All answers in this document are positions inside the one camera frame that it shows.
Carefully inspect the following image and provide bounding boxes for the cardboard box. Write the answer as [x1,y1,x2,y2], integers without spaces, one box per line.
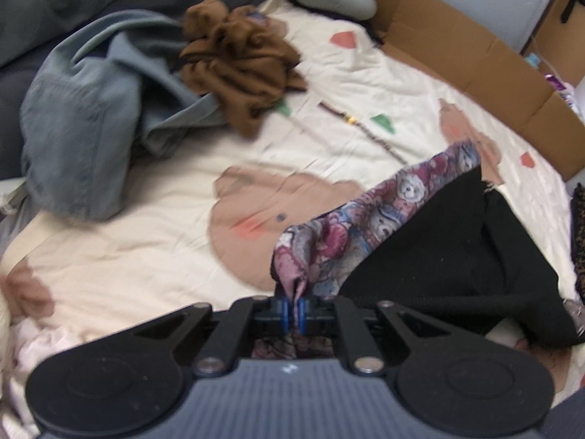
[338,0,585,181]

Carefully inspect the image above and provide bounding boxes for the pile of colourful packets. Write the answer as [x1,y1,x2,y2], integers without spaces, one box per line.
[525,52,585,117]

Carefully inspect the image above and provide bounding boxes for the leopard print garment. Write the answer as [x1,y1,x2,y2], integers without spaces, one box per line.
[570,183,585,305]

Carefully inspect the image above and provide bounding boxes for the black pants with patterned lining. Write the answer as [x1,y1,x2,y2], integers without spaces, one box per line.
[251,101,585,362]

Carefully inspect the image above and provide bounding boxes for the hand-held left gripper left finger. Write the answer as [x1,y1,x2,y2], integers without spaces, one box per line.
[132,296,290,378]

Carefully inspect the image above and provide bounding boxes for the brown garment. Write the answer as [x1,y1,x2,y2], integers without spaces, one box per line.
[178,0,309,138]

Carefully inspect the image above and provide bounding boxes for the cream bear printed blanket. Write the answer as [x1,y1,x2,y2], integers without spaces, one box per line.
[0,0,585,439]

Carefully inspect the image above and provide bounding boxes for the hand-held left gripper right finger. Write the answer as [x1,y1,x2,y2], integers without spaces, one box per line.
[297,296,461,376]

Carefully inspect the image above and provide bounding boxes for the blue denim garment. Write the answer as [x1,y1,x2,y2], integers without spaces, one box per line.
[20,9,229,220]

